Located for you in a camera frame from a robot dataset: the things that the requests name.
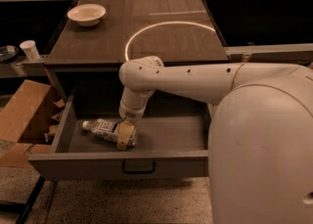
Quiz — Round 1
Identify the white paper cup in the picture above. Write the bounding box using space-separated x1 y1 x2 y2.
20 40 40 61

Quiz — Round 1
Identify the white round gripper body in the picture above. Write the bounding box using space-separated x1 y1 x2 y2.
118 87 154 122

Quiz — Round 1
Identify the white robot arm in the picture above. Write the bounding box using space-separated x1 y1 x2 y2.
119 57 313 224

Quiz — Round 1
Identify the clear plastic water bottle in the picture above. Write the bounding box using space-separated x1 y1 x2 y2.
81 118 138 147

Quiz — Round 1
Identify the black drawer handle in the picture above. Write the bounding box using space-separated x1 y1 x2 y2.
121 161 157 175

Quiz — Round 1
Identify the dark round plate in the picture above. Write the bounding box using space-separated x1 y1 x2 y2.
0 45 19 64

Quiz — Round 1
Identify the white ceramic bowl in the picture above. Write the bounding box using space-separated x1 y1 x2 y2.
67 4 106 26

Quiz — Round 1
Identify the black floor stand leg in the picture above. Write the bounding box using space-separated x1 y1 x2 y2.
0 176 45 224

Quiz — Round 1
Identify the grey metal rail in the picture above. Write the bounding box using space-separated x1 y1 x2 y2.
224 43 313 65

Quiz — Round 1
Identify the brown cardboard box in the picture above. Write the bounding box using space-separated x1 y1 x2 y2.
0 80 66 168

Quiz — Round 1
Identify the open grey top drawer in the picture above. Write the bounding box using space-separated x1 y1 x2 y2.
29 84 210 181

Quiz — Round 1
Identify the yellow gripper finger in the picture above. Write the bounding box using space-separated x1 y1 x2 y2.
117 120 135 150

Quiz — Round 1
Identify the grey cabinet with counter top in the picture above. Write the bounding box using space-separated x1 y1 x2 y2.
44 0 230 118

